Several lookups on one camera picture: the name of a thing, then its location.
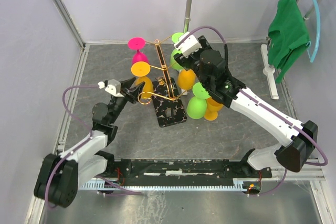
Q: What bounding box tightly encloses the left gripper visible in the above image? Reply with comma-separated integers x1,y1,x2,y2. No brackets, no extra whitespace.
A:
108,77,145,124

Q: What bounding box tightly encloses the orange wine glass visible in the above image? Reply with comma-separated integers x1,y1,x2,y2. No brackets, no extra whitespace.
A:
177,69,196,90
204,98,223,121
131,61,154,100

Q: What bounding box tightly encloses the green wine glass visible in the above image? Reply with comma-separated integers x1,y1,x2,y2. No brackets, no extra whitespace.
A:
186,82,211,120
170,32,183,71

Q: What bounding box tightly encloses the pink plastic cup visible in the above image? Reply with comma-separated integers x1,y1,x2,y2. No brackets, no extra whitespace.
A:
128,37,149,64

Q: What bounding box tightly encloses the green wine glass front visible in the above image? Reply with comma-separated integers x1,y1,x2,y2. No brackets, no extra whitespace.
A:
186,82,211,120

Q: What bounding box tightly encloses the orange wine glass front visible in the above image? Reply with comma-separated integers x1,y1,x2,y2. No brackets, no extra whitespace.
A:
204,98,223,121

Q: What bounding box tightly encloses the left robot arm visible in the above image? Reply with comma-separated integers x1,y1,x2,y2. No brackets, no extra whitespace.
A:
33,78,145,208

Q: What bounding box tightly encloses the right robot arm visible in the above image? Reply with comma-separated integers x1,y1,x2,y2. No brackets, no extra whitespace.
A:
174,32,318,177

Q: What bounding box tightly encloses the gold wine glass rack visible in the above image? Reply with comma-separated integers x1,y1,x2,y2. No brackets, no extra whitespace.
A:
138,39,187,127

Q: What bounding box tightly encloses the green cloth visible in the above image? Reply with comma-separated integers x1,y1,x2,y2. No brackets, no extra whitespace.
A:
268,0,310,83

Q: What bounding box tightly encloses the blue clothes hanger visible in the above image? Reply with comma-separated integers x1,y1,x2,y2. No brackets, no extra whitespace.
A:
307,0,321,63

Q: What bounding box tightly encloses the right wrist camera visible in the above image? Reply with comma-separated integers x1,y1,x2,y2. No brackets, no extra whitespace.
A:
174,32,202,58

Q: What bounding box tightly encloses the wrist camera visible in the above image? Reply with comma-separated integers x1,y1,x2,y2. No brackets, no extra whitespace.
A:
98,79,124,97
174,32,202,58

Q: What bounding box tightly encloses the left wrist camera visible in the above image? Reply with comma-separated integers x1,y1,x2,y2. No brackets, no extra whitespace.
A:
98,79,124,97

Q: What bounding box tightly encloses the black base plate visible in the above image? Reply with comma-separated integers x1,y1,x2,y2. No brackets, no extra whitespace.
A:
102,159,272,187

